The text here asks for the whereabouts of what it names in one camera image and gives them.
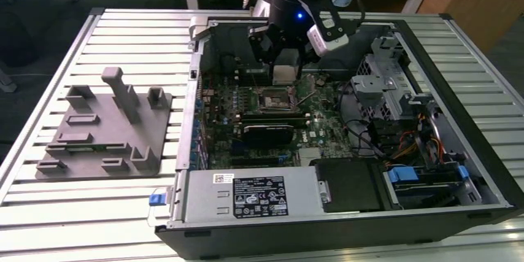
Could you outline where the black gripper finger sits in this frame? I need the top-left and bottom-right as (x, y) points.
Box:
(296, 40), (324, 76)
(247, 26), (276, 67)

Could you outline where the silver CPU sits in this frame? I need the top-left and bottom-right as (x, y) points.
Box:
(272, 64), (297, 86)

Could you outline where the metal socket cover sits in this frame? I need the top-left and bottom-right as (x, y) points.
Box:
(285, 73), (319, 105)

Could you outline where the CPU socket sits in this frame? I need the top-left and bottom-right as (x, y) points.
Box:
(252, 85), (300, 113)

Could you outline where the black RAM slot bank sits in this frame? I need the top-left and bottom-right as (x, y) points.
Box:
(239, 111), (312, 128)
(235, 66), (303, 87)

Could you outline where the green motherboard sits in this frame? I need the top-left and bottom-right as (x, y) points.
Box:
(196, 70), (357, 171)

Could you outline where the silver drive cage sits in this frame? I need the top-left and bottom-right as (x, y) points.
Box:
(347, 36), (427, 125)

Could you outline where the black graphics card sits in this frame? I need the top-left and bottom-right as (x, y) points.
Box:
(241, 123), (296, 149)

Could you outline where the silver chipset heatsink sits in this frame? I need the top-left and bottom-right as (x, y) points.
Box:
(297, 147), (325, 165)

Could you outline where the black plastic shroud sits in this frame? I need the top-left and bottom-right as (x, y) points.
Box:
(313, 157), (400, 214)

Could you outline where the hard disk in blue carrier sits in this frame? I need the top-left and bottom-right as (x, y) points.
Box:
(384, 165), (483, 210)

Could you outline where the grey parts rack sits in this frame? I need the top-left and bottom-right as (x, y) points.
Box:
(35, 66), (175, 182)

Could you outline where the silver power supply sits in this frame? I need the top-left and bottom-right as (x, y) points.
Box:
(179, 168), (328, 225)

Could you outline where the green RAM stick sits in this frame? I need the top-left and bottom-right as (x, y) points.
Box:
(63, 144), (124, 153)

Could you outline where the blue case latch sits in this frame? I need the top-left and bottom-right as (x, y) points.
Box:
(148, 193), (168, 207)

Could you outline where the black PC case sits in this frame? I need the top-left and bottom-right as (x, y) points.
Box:
(153, 15), (524, 261)

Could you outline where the grey chair leg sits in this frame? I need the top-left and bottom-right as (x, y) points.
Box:
(0, 67), (19, 93)

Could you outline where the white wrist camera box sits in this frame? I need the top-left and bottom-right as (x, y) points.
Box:
(300, 0), (351, 58)

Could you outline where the coloured wire bundle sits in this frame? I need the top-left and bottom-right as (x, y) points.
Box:
(384, 114), (447, 164)

